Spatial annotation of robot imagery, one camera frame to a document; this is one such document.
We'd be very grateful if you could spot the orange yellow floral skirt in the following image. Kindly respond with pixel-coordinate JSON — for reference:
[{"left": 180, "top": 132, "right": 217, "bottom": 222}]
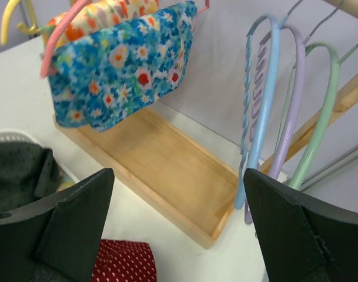
[{"left": 56, "top": 0, "right": 159, "bottom": 48}]

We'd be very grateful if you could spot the dark grey dotted skirt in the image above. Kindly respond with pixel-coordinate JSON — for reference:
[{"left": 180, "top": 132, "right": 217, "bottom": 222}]
[{"left": 0, "top": 142, "right": 62, "bottom": 219}]

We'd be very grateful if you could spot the yellow hanger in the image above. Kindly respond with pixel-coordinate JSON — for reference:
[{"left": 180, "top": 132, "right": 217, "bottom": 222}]
[{"left": 0, "top": 0, "right": 41, "bottom": 46}]

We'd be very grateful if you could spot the light blue hanger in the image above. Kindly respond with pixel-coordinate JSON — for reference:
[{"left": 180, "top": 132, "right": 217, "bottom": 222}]
[{"left": 234, "top": 1, "right": 306, "bottom": 210}]

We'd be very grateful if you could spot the lilac hanger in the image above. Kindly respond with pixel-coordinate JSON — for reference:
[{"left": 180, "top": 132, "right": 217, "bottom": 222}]
[{"left": 234, "top": 11, "right": 342, "bottom": 224}]

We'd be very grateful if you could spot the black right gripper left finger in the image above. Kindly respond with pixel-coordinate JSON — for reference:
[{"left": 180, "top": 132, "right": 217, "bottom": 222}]
[{"left": 0, "top": 168, "right": 114, "bottom": 281}]

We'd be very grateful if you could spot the wooden clothes rack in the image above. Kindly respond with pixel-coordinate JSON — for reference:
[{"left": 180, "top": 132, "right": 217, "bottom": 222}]
[{"left": 52, "top": 0, "right": 358, "bottom": 250}]

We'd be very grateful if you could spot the white perforated plastic basket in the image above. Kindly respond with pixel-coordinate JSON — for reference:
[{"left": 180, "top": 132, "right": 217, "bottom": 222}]
[{"left": 0, "top": 128, "right": 79, "bottom": 183}]

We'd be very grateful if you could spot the blue floral skirt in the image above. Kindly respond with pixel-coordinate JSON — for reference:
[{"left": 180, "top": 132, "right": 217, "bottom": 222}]
[{"left": 48, "top": 1, "right": 198, "bottom": 131}]

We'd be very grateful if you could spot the mint green hanger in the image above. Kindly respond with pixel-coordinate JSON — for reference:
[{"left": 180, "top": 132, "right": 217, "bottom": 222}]
[{"left": 283, "top": 42, "right": 358, "bottom": 190}]

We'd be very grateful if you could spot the pink hanger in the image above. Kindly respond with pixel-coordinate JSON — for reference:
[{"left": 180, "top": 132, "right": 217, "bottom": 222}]
[{"left": 41, "top": 1, "right": 199, "bottom": 92}]

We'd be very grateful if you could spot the red polka dot skirt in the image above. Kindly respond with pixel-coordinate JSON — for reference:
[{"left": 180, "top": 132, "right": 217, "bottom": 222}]
[{"left": 91, "top": 239, "right": 157, "bottom": 282}]

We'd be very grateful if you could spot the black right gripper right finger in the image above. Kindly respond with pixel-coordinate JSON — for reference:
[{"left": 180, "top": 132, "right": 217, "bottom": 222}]
[{"left": 243, "top": 169, "right": 358, "bottom": 281}]

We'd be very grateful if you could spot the pastel floral skirt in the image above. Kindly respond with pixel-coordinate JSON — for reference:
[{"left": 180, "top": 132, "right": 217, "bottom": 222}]
[{"left": 56, "top": 174, "right": 75, "bottom": 192}]

